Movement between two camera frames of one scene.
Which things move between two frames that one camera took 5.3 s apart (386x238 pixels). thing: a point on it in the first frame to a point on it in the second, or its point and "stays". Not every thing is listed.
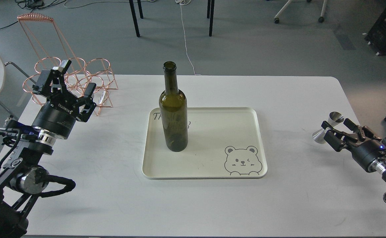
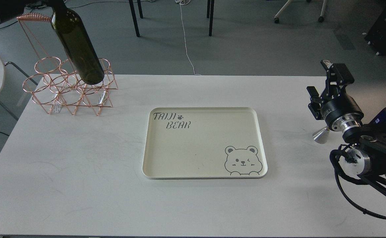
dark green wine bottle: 173,110 to 67,23
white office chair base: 321,19 stays
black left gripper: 58,117 to 6,10
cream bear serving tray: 224,142 stays
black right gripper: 364,153 to 342,112
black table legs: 141,11 stays
